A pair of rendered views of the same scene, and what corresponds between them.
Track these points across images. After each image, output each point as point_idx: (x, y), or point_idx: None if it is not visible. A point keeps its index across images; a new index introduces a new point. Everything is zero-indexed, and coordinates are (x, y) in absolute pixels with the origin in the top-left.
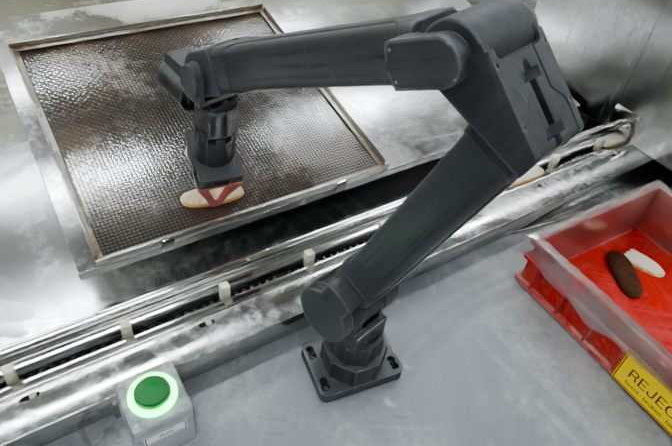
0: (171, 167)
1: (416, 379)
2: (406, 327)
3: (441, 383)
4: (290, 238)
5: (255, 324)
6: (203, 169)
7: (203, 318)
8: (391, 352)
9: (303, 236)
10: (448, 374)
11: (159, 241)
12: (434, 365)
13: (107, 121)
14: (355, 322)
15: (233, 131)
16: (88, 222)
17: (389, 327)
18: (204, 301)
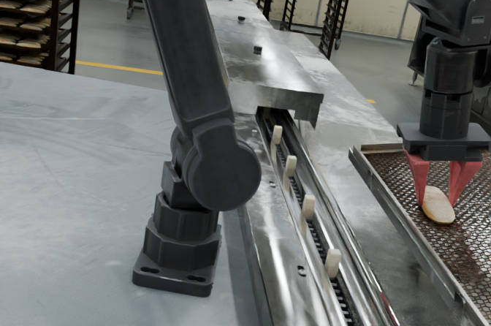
0: (484, 192)
1: (118, 292)
2: (191, 321)
3: (93, 305)
4: (394, 301)
5: (254, 199)
6: (416, 124)
7: (278, 185)
8: (162, 275)
9: (370, 266)
10: (97, 316)
11: (369, 167)
12: (119, 313)
13: None
14: (175, 141)
15: (433, 88)
16: (402, 150)
17: (202, 308)
18: (316, 223)
